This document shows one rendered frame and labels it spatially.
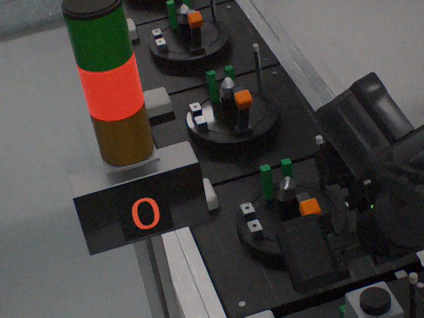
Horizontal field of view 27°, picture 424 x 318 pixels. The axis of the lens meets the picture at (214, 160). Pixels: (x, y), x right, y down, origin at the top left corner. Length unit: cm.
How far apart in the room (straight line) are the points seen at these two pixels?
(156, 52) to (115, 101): 73
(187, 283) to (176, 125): 32
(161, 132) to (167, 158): 50
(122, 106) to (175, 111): 61
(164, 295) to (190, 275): 14
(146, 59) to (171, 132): 22
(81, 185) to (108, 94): 11
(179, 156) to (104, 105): 11
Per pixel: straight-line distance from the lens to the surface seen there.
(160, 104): 135
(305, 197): 102
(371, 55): 164
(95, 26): 71
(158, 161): 82
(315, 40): 170
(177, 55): 145
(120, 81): 74
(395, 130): 65
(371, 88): 65
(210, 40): 148
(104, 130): 77
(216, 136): 126
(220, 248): 111
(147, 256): 92
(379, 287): 89
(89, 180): 82
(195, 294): 108
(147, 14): 164
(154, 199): 82
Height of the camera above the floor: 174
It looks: 38 degrees down
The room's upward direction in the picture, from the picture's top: 9 degrees counter-clockwise
